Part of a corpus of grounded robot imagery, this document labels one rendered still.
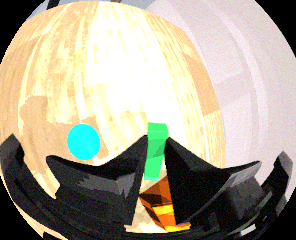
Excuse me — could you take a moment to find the green rectangular post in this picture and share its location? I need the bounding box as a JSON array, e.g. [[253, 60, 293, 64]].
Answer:
[[143, 121, 168, 181]]

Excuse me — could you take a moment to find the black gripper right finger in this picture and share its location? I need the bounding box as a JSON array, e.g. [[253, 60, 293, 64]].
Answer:
[[164, 136, 261, 225]]

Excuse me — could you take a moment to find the cyan circle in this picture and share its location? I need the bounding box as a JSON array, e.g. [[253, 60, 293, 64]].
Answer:
[[67, 124, 100, 160]]

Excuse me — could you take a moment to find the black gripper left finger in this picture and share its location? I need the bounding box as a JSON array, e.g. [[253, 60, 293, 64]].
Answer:
[[45, 135, 149, 227]]

